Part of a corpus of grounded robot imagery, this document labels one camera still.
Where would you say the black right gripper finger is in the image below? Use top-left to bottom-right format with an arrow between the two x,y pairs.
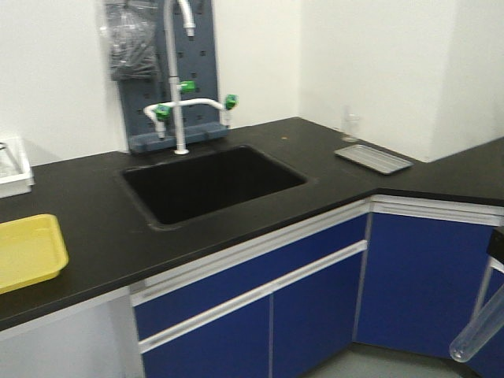
487,226 -> 504,264

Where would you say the tall clear test tube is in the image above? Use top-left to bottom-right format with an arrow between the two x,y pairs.
449,258 -> 504,363

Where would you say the silver metal tray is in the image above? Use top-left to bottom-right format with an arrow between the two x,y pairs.
334,144 -> 413,175

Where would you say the yellow plastic tray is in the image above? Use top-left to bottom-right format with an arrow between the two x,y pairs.
1,214 -> 69,294

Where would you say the blue corner cabinet door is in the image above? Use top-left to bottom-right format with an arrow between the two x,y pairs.
356,213 -> 493,358

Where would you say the blue middle cabinet door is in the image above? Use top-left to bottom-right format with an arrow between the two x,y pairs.
271,253 -> 361,377

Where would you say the blue left cabinet door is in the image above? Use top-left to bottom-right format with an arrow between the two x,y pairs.
142,298 -> 270,377

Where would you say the black lab sink basin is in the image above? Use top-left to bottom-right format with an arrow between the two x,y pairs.
116,145 -> 312,232

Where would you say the blue cabinet drawer front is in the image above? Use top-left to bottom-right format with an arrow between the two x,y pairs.
135,215 -> 366,340

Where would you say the white gooseneck lab faucet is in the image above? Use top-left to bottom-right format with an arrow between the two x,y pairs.
143,1 -> 239,155

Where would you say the plastic bag of pegs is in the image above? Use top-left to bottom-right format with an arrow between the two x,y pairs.
101,1 -> 159,81

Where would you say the white storage bin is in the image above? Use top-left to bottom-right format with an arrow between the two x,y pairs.
1,136 -> 35,198

